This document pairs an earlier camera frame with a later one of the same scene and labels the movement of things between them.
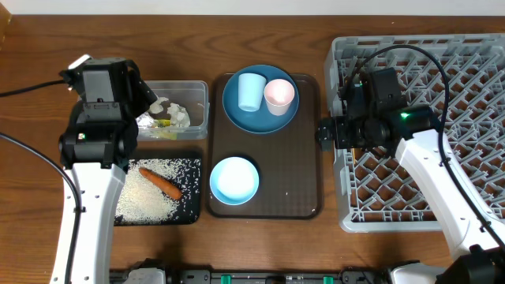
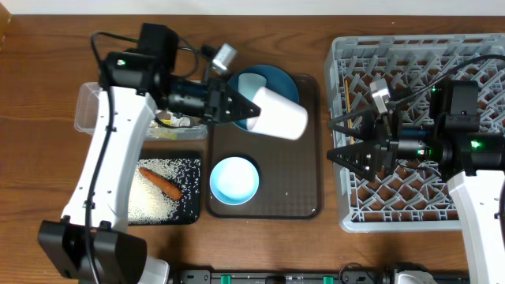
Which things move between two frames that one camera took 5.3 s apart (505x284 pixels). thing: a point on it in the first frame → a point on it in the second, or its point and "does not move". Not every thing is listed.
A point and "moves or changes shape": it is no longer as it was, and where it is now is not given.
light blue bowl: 234,181 does not move
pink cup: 279,95 moves or changes shape
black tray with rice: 159,192 does not move
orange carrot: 160,183 does not move
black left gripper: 140,99 → 219,111
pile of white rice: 140,201 does not move
